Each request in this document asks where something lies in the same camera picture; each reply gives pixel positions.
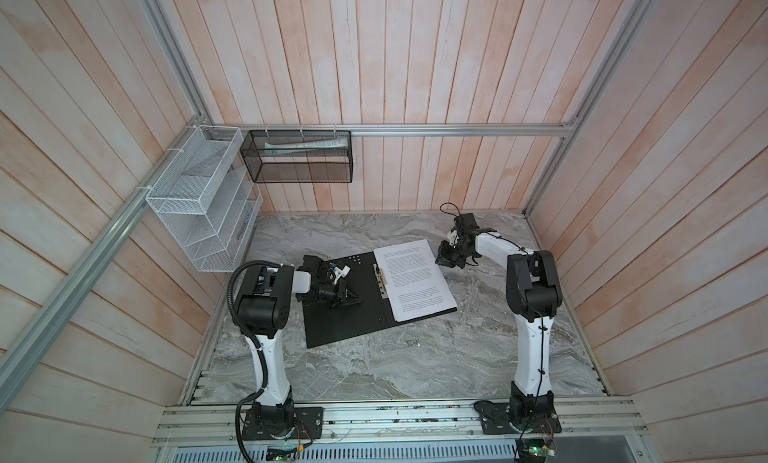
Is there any left green circuit board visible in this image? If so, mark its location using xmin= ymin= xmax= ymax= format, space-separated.
xmin=265 ymin=447 xmax=301 ymax=462

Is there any metal folder clip mechanism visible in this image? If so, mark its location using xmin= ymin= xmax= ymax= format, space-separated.
xmin=373 ymin=264 xmax=388 ymax=300

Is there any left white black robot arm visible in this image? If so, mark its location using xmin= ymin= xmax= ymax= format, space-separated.
xmin=226 ymin=255 xmax=361 ymax=435

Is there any paper inside black basket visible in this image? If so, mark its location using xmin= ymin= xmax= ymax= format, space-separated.
xmin=262 ymin=137 xmax=349 ymax=157

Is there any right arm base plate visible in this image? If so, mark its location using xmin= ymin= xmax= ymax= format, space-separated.
xmin=473 ymin=400 xmax=562 ymax=435

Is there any aluminium front rail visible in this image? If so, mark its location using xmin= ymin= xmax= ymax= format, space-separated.
xmin=150 ymin=396 xmax=649 ymax=448

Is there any horizontal aluminium wall bar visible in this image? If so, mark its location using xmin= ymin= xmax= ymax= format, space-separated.
xmin=232 ymin=123 xmax=575 ymax=138

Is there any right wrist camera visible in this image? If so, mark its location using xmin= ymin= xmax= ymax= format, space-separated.
xmin=447 ymin=230 xmax=459 ymax=247

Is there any green circuit board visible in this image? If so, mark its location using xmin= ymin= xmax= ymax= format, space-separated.
xmin=265 ymin=447 xmax=301 ymax=462
xmin=515 ymin=439 xmax=556 ymax=463

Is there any printed paper sheet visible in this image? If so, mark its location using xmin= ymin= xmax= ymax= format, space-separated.
xmin=373 ymin=239 xmax=458 ymax=323

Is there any white folder black inside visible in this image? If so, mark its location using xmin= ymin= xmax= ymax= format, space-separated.
xmin=301 ymin=252 xmax=431 ymax=348

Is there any right green circuit board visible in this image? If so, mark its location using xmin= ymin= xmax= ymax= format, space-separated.
xmin=515 ymin=439 xmax=556 ymax=463

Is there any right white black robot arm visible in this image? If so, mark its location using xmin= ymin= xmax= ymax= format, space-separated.
xmin=436 ymin=212 xmax=563 ymax=434

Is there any black mesh basket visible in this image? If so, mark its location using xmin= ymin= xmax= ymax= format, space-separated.
xmin=240 ymin=130 xmax=354 ymax=184

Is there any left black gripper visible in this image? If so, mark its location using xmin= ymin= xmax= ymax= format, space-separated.
xmin=297 ymin=279 xmax=363 ymax=309

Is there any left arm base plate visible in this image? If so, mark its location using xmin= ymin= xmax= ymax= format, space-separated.
xmin=241 ymin=403 xmax=324 ymax=442

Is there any white wire mesh organizer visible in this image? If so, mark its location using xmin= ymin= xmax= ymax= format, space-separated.
xmin=146 ymin=125 xmax=263 ymax=273

